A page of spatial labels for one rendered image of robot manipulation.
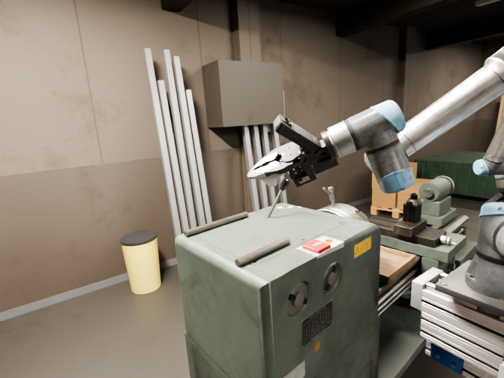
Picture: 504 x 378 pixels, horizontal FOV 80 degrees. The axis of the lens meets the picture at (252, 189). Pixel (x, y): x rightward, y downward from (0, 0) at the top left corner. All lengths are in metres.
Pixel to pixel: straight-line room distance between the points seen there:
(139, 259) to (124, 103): 1.57
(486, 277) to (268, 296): 0.56
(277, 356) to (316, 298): 0.19
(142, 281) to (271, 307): 2.58
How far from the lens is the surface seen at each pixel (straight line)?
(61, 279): 3.60
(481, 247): 1.00
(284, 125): 0.65
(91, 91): 3.38
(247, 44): 3.97
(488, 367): 1.12
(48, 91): 3.35
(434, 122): 0.85
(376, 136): 0.69
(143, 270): 3.23
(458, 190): 6.67
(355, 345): 1.25
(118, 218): 3.48
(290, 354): 0.93
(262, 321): 0.81
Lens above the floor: 1.63
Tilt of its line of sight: 13 degrees down
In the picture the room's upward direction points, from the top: 4 degrees counter-clockwise
